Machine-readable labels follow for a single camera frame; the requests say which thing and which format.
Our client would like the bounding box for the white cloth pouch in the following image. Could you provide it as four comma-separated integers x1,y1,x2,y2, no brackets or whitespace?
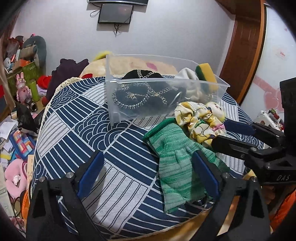
169,68,207,103

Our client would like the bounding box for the yellow green sponge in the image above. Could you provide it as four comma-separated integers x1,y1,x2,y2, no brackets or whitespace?
195,63,219,93

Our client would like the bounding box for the black chain-trimmed pouch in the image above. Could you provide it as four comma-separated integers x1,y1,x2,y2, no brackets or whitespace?
112,69,181,112

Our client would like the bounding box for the green knit glove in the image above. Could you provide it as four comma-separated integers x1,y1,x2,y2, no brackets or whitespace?
143,118,229,213

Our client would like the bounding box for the yellow floral scrunchie cloth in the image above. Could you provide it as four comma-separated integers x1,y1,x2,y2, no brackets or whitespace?
174,101,226,148

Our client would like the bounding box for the blue patterned table cloth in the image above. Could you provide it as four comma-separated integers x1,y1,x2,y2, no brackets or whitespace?
30,75,265,240

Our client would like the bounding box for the colourful checkered book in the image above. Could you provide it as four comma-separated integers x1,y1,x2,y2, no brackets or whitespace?
9,130,36,161

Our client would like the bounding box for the pink plush slipper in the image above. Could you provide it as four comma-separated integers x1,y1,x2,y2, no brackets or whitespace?
4,159,27,199

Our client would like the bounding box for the clear plastic storage box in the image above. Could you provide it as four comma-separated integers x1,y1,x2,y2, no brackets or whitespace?
105,55,229,125

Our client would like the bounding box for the wooden door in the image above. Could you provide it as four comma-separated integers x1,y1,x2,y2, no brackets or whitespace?
217,0,266,104

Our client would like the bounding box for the dark purple cloth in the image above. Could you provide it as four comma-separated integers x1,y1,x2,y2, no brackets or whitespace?
46,59,89,103

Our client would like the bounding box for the beige patchwork plush blanket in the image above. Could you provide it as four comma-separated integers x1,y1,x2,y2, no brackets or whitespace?
79,57,178,78

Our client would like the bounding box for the pink rabbit figurine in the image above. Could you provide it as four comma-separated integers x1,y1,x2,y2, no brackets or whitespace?
16,72,32,103

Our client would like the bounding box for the yellow plush behind blanket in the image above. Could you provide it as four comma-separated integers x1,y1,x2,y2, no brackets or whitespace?
93,51,113,61

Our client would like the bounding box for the green storage box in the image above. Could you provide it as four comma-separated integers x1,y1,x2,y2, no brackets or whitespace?
7,62,43,95

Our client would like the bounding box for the grey green plush toy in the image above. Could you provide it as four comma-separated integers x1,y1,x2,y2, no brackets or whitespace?
19,36,47,69

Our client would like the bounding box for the small wall-mounted screen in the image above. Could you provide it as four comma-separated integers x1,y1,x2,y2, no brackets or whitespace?
98,4,134,24

